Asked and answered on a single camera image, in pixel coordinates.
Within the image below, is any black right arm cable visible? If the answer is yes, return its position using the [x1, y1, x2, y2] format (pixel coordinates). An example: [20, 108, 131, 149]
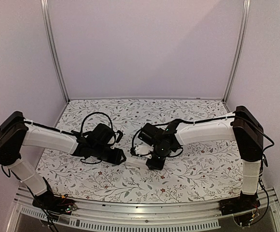
[131, 129, 145, 155]

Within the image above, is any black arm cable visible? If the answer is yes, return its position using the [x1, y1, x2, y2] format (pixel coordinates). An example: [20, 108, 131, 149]
[131, 129, 145, 155]
[81, 112, 114, 135]

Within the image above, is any white remote control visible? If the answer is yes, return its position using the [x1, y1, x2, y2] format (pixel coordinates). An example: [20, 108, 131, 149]
[124, 157, 147, 169]

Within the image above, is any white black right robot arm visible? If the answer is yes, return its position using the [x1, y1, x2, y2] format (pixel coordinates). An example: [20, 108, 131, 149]
[138, 106, 275, 211]

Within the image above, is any right aluminium frame post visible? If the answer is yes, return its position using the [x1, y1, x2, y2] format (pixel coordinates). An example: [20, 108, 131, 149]
[223, 0, 251, 104]

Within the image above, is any front aluminium rail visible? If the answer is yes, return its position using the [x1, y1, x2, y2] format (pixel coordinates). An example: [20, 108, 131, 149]
[7, 188, 280, 232]

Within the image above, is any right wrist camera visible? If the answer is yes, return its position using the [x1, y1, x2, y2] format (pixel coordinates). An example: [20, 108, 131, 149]
[130, 145, 153, 158]

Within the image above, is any floral patterned table mat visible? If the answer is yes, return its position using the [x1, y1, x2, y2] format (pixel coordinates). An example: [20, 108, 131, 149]
[36, 99, 243, 203]

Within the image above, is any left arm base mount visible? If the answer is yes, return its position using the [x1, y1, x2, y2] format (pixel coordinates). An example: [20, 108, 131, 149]
[32, 177, 77, 215]

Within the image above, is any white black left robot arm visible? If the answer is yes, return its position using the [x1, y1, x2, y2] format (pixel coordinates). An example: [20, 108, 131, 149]
[0, 111, 126, 210]

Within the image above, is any left aluminium frame post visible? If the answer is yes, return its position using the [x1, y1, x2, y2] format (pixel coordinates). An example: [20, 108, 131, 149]
[41, 0, 70, 103]

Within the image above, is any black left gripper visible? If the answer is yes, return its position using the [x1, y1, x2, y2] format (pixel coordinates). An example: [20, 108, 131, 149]
[92, 144, 126, 166]

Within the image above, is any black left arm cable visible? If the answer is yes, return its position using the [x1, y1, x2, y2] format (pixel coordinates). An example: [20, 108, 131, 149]
[81, 112, 114, 135]

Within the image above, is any aluminium frame post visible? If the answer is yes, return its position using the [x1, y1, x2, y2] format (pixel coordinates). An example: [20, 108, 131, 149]
[41, 0, 70, 103]
[223, 0, 251, 104]

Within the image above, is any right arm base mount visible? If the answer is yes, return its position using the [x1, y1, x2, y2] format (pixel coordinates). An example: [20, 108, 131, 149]
[219, 192, 260, 216]

